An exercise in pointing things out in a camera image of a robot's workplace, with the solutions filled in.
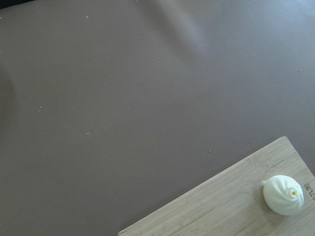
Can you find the white steamed bun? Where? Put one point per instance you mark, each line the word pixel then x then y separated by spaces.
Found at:
pixel 283 195

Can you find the wooden cutting board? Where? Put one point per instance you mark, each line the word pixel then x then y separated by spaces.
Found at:
pixel 231 203

